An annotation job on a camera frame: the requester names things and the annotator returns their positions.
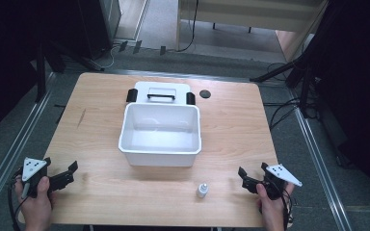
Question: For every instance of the dark cabinet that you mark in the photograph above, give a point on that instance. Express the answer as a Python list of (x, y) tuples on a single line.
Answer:
[(99, 25)]

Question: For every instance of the black curtain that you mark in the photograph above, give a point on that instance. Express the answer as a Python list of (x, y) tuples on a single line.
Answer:
[(359, 80), (3, 64)]

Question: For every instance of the light wooden furniture frame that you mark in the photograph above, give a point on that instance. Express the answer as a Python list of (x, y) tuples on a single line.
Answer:
[(247, 16)]

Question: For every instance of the white plastic storage box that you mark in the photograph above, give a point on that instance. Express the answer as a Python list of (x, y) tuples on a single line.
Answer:
[(160, 134)]

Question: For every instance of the metal floor rail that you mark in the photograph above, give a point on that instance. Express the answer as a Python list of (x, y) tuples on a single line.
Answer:
[(16, 141), (189, 76), (321, 160)]

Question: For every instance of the black round table grommet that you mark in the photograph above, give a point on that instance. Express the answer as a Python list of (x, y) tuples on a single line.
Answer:
[(205, 94)]

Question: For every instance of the black tripod stand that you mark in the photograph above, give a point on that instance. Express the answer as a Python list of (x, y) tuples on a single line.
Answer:
[(303, 80)]

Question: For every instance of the person's left hand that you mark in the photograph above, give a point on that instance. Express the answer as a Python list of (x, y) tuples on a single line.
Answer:
[(38, 208)]

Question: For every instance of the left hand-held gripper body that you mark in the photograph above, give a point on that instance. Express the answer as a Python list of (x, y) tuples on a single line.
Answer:
[(33, 166)]

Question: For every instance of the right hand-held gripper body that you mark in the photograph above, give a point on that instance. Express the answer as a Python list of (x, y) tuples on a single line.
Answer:
[(281, 174)]

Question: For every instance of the person's right hand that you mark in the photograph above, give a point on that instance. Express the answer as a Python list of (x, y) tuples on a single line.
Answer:
[(273, 213)]

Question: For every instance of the black tape piece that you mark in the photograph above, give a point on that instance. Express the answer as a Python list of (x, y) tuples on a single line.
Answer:
[(123, 46), (137, 46)]

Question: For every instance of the small white bottle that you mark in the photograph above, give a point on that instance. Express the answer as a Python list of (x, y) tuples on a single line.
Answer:
[(202, 191)]

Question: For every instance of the black metal stand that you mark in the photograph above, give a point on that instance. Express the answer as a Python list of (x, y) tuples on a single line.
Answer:
[(40, 64)]

